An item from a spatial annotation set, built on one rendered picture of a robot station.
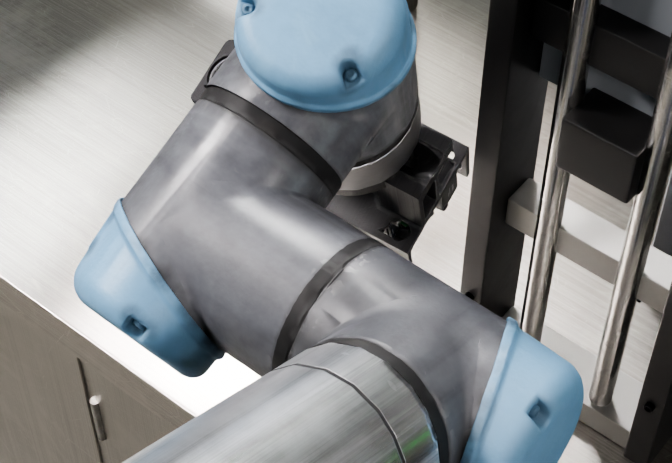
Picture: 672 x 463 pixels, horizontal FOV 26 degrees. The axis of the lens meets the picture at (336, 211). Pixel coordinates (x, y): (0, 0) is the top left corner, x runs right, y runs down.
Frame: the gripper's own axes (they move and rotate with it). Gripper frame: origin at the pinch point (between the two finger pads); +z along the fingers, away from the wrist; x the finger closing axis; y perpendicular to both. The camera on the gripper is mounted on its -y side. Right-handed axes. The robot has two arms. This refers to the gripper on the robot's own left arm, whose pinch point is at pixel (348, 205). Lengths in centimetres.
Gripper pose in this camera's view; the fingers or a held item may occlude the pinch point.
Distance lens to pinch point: 95.3
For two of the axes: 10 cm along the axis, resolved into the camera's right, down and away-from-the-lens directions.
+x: 5.0, -8.5, 1.8
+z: 0.9, 2.6, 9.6
